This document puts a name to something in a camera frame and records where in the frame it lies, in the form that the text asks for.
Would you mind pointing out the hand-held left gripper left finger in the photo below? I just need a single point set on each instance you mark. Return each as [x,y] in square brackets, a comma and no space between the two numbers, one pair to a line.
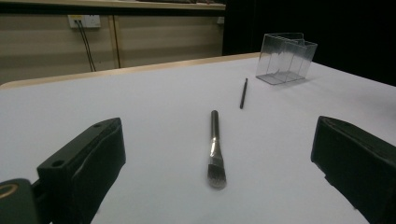
[84,161]

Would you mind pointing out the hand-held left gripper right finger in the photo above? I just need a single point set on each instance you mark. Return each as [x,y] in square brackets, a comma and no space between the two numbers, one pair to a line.
[358,161]

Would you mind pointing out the clear plastic organizer box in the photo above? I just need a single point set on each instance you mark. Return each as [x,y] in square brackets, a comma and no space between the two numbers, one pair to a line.
[285,62]

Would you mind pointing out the thin black cosmetic pencil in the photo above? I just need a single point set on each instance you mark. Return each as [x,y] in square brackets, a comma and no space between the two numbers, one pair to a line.
[243,93]

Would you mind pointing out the white table cover sheet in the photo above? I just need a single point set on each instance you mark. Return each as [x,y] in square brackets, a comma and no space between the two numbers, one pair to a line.
[155,109]

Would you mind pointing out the wooden table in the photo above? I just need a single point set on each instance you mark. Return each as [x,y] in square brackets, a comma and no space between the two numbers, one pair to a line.
[124,71]

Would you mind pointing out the white wall socket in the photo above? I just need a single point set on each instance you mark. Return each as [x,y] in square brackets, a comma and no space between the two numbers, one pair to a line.
[88,21]

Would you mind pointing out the small white wall switch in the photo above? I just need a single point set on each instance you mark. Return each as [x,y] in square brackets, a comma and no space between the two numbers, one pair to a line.
[220,20]

